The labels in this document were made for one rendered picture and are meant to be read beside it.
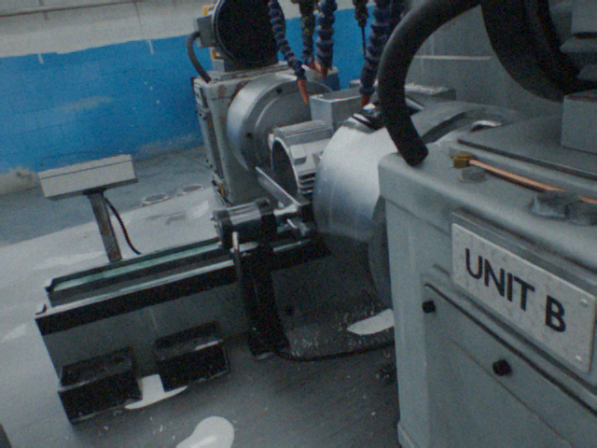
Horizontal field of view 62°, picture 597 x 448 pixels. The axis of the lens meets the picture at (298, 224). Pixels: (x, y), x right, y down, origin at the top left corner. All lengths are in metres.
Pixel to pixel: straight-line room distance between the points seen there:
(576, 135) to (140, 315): 0.65
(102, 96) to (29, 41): 0.87
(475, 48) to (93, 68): 5.54
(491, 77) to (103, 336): 0.72
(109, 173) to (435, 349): 0.78
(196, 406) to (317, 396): 0.17
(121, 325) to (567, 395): 0.66
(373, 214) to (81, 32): 5.81
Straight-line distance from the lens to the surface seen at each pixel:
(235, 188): 1.28
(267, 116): 1.03
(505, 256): 0.28
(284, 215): 0.70
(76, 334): 0.83
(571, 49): 0.33
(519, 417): 0.32
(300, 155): 0.76
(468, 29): 0.90
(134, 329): 0.82
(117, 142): 6.27
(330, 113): 0.80
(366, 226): 0.49
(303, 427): 0.67
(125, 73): 6.25
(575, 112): 0.33
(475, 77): 0.88
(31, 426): 0.83
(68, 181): 1.03
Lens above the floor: 1.26
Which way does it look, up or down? 22 degrees down
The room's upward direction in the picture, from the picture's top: 9 degrees counter-clockwise
